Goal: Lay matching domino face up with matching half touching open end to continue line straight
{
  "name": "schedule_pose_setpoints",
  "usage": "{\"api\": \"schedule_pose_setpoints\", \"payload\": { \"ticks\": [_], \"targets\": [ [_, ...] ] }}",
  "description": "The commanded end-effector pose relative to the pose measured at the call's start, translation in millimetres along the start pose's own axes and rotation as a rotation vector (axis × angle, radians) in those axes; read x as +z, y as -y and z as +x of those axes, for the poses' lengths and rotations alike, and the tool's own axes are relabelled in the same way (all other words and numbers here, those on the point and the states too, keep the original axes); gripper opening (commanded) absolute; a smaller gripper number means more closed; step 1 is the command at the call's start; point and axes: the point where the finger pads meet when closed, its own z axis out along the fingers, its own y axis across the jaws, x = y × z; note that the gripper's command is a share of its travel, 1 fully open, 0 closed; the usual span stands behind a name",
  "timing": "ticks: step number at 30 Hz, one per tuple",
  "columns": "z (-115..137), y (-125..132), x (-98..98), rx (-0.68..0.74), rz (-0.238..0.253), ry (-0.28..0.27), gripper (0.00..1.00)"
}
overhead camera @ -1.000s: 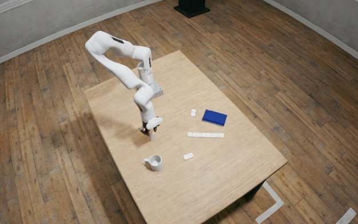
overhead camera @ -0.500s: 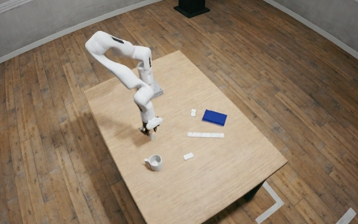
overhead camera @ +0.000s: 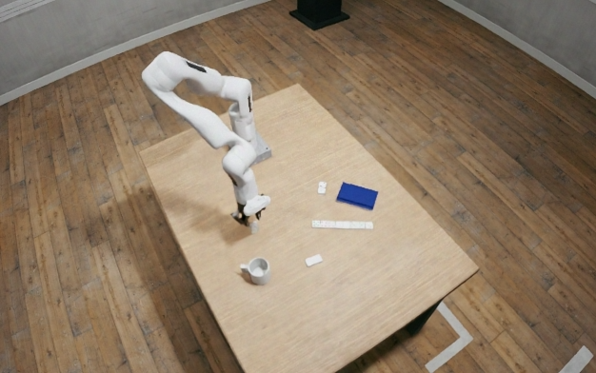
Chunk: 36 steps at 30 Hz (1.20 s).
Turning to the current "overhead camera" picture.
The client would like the grey mug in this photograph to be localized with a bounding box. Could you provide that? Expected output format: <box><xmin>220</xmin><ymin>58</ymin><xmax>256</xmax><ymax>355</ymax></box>
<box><xmin>241</xmin><ymin>258</ymin><xmax>271</xmax><ymax>285</ymax></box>

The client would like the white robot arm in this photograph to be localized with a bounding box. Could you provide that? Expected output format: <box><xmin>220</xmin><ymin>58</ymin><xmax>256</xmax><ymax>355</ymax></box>
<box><xmin>142</xmin><ymin>52</ymin><xmax>270</xmax><ymax>216</ymax></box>

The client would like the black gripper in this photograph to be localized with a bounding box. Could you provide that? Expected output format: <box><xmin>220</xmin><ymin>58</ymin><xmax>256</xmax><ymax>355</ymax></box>
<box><xmin>230</xmin><ymin>201</ymin><xmax>266</xmax><ymax>227</ymax></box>

